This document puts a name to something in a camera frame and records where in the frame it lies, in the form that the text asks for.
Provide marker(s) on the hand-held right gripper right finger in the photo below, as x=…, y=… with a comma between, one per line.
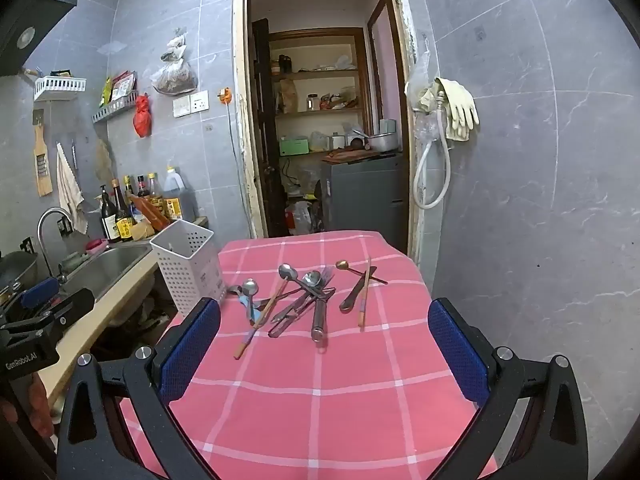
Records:
x=457, y=355

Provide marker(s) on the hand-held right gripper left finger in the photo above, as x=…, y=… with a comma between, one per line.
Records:
x=190, y=355

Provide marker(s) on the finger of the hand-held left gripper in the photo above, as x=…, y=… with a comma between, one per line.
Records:
x=37, y=292
x=70, y=310

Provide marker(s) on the wooden chopstick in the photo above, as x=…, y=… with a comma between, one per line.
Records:
x=364, y=300
x=260, y=321

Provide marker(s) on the white perforated utensil holder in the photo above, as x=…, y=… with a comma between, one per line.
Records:
x=185, y=265

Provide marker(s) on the small gold spoon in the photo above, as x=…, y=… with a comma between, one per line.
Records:
x=343, y=263

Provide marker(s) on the person's left hand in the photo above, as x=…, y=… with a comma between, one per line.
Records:
x=41, y=405

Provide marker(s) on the green dish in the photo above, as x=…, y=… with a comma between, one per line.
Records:
x=71, y=262

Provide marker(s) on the steel sink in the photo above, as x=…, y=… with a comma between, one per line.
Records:
x=110, y=265

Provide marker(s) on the pink soap dish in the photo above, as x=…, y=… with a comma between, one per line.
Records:
x=95, y=245

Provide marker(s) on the steel faucet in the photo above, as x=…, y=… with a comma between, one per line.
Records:
x=44, y=220

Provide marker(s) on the black pump bottle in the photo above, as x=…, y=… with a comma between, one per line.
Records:
x=110, y=220

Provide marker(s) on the yellow label soy sauce bottle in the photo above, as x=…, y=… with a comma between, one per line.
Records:
x=124, y=225

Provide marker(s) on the beige towel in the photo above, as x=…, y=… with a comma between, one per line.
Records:
x=70, y=195

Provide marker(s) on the beige wrapped bundle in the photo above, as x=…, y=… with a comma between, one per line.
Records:
x=142, y=230

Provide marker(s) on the wooden grater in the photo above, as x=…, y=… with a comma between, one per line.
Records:
x=42, y=170

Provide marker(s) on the orange brown packet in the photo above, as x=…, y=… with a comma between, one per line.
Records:
x=150, y=212

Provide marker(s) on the yellow capped sauce bottle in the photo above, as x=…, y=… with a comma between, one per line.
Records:
x=155, y=195
x=129, y=192

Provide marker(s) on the hanging metal peeler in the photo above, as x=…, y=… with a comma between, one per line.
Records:
x=75, y=157

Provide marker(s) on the pink checked tablecloth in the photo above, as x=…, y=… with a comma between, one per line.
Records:
x=320, y=410

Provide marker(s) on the dark red label bottle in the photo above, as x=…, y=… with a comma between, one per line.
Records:
x=143, y=187

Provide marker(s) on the grey refrigerator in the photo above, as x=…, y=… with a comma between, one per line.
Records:
x=360, y=195

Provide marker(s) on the red plastic bag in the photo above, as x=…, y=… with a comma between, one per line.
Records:
x=142, y=117

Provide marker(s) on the green yellow snack packet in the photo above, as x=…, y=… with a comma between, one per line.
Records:
x=106, y=91

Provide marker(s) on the red snack packet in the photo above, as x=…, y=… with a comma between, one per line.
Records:
x=124, y=85

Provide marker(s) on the metal pot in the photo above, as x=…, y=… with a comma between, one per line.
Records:
x=382, y=142

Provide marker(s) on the wooden cutting board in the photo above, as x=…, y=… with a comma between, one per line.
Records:
x=350, y=156

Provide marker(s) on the clear plastic bag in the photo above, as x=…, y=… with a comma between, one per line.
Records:
x=425, y=130

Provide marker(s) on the dark wooden door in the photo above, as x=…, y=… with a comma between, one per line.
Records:
x=265, y=135

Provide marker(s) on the green box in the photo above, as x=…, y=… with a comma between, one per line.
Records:
x=293, y=146

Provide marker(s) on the cream rubber glove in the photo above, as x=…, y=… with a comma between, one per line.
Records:
x=460, y=110

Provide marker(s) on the clear bag of dried goods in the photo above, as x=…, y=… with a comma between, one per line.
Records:
x=172, y=77

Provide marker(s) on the orange plug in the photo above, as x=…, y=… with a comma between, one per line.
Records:
x=225, y=96

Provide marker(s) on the wooden shelf unit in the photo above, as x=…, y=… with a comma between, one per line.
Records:
x=320, y=112

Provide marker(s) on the glass jar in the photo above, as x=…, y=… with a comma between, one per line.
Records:
x=313, y=103

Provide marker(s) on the black range hood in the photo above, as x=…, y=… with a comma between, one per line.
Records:
x=40, y=5

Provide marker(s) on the black wall outlet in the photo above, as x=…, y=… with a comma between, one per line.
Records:
x=64, y=226

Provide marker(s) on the grey metal wall shelf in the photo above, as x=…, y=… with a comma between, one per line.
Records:
x=112, y=109

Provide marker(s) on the white wall basket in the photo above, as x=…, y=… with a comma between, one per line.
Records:
x=57, y=89

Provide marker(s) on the white wall switch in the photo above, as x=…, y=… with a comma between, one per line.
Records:
x=181, y=106

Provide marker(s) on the white wall socket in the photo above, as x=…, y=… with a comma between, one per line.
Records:
x=199, y=101

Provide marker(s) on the worn door frame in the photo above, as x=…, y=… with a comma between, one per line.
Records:
x=240, y=110

